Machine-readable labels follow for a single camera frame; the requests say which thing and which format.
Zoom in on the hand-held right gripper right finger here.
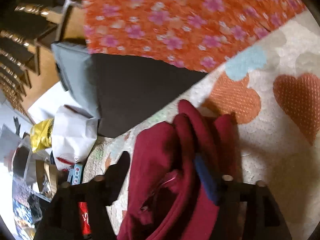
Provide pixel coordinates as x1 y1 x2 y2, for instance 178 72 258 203
195 154 293 240

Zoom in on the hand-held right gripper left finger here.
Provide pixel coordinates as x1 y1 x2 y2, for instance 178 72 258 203
34 151 131 240

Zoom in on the dark red garment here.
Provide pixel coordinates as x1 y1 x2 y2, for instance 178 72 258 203
117 99 238 240

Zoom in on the light blue box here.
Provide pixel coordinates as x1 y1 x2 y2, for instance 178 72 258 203
67 163 84 185

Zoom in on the red packet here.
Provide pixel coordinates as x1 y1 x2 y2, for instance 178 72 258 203
78 201 92 236

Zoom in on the white paper bag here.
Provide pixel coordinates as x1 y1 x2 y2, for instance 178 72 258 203
51 105 99 170

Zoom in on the white heart-print quilt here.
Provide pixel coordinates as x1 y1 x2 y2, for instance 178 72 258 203
84 9 320 240

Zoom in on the yellow plastic bag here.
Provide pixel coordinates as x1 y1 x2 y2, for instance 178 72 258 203
30 119 55 153

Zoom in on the orange floral blanket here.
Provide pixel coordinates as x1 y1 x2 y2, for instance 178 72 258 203
82 0 307 73

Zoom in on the wooden spindle furniture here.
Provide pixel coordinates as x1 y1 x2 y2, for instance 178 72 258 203
0 2 54 120

